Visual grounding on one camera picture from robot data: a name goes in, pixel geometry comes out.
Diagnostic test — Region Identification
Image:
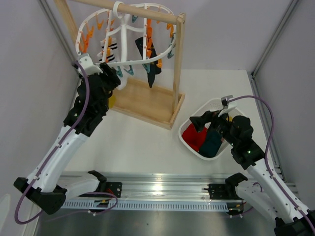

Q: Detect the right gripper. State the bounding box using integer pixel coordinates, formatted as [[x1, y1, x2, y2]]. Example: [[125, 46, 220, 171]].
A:
[[189, 108, 237, 147]]

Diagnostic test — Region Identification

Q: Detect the white round clip hanger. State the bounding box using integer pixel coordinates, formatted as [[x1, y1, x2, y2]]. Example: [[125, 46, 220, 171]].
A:
[[75, 1, 176, 76]]

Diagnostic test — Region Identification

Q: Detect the teal clothespin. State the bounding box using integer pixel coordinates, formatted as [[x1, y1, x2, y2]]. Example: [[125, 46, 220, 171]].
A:
[[124, 65, 134, 76]]

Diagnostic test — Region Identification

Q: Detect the yellow sock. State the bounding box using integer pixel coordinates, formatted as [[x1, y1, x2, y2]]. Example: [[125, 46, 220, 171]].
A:
[[108, 95, 117, 109]]

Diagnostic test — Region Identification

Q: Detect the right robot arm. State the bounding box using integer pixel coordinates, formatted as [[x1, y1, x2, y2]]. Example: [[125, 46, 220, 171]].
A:
[[189, 111, 315, 236]]

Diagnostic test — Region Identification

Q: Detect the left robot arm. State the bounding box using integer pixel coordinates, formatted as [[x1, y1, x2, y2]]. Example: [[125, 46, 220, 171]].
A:
[[14, 60, 121, 215]]

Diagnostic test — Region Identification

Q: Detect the wooden hanger stand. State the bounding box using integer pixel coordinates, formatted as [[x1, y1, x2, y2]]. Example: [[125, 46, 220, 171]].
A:
[[55, 0, 186, 130]]

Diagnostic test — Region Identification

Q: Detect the white perforated plastic basket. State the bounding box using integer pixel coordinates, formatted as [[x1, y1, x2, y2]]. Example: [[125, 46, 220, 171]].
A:
[[178, 98, 245, 161]]

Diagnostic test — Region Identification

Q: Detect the red sock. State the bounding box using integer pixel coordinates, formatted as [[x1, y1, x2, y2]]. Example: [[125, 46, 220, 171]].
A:
[[182, 123, 208, 152]]

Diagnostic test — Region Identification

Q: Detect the white striped sock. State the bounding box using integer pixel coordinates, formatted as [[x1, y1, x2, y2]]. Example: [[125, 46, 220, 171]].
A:
[[97, 37, 118, 62]]

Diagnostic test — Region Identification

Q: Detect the dark teal sock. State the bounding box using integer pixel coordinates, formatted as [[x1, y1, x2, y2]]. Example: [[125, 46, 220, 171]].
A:
[[198, 131, 222, 158]]

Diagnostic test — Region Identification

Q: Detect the dark navy patterned sock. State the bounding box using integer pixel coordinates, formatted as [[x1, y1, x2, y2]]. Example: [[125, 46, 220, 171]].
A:
[[134, 36, 162, 89]]

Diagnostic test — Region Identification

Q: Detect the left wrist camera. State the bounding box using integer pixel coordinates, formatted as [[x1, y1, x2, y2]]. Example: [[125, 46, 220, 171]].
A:
[[77, 53, 102, 76]]

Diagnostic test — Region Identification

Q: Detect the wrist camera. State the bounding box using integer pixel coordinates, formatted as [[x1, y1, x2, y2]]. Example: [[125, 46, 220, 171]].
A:
[[77, 53, 102, 76], [218, 95, 237, 117]]

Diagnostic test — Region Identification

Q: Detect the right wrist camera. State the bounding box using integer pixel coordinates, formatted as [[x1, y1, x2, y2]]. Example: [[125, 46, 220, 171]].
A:
[[218, 95, 237, 117]]

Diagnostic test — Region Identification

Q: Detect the aluminium mounting rail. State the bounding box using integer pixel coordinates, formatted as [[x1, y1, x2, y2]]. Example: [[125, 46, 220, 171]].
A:
[[34, 172, 302, 212]]

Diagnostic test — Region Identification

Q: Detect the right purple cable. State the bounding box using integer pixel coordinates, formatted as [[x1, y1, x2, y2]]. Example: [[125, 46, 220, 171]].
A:
[[228, 95, 315, 236]]

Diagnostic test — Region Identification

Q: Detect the purple cable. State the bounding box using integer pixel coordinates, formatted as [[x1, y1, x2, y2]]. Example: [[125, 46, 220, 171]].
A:
[[228, 95, 315, 236], [14, 60, 118, 225]]

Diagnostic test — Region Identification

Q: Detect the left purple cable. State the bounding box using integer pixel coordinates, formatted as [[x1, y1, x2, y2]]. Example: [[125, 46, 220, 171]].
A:
[[14, 60, 118, 225]]

